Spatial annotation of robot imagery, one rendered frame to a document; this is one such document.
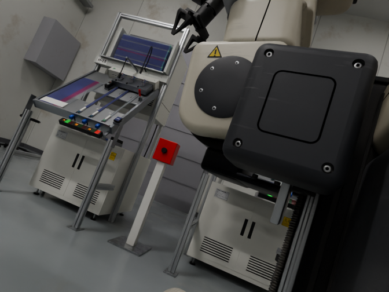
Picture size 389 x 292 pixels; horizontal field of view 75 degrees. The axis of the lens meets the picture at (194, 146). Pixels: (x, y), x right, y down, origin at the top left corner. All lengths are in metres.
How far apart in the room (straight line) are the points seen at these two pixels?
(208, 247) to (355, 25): 4.97
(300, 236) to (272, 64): 0.24
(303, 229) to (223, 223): 1.54
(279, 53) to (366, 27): 5.69
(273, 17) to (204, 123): 0.20
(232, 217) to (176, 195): 2.80
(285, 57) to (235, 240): 1.72
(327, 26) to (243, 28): 5.36
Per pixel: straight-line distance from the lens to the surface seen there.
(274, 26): 0.45
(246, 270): 1.99
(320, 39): 5.63
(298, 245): 0.42
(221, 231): 1.94
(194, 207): 1.64
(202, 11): 0.94
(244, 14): 0.48
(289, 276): 0.42
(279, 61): 0.31
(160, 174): 1.84
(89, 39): 6.45
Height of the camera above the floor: 0.57
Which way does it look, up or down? 7 degrees up
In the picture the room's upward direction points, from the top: 20 degrees clockwise
